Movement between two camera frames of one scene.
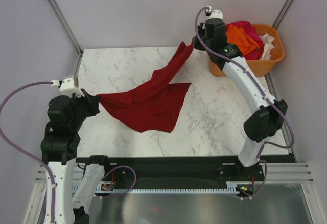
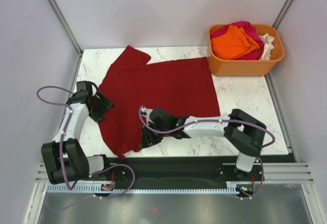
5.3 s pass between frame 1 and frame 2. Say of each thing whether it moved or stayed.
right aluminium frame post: stayed
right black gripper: moved
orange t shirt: stayed
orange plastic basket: stayed
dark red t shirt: moved
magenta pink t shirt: stayed
